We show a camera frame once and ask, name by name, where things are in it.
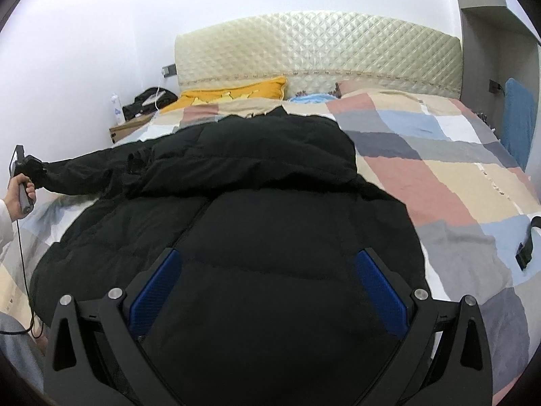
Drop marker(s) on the wooden nightstand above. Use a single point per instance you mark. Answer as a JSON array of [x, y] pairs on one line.
[[126, 129]]

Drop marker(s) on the white plastic bottle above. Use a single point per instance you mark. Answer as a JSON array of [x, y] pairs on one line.
[[117, 110]]

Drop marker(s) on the blue patterned cloth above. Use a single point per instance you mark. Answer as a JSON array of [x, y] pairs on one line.
[[310, 98]]

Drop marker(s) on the yellow pillow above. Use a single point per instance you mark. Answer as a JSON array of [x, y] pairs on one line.
[[228, 92]]

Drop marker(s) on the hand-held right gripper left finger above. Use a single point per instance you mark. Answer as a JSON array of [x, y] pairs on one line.
[[154, 292]]

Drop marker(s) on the pink pillow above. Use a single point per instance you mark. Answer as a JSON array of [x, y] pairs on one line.
[[359, 86]]

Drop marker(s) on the black puffer jacket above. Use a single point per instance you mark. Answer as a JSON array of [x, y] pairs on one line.
[[253, 203]]

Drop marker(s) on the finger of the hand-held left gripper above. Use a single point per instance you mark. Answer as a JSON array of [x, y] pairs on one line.
[[36, 171]]

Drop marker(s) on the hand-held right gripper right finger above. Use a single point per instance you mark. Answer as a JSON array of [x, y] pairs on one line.
[[382, 292]]

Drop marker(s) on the blue towel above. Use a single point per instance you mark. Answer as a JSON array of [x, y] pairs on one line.
[[517, 120]]

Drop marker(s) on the cream quilted headboard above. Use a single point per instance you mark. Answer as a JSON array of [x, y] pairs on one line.
[[321, 50]]

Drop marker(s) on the patchwork checked blanket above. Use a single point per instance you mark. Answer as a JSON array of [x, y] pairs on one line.
[[443, 169]]

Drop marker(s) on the person's left forearm white sleeve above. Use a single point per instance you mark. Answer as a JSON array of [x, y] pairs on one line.
[[6, 228]]

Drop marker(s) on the person's grey trouser leg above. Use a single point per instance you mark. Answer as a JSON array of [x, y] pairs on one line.
[[19, 346]]

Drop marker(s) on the person's left hand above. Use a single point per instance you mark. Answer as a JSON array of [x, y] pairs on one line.
[[13, 196]]

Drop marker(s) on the dark wall socket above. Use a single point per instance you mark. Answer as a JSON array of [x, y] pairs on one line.
[[169, 70], [493, 86]]

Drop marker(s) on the black bag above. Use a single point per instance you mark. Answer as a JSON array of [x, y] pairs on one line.
[[148, 99]]

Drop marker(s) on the grey wall shelf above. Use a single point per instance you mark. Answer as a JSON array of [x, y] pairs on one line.
[[494, 4]]

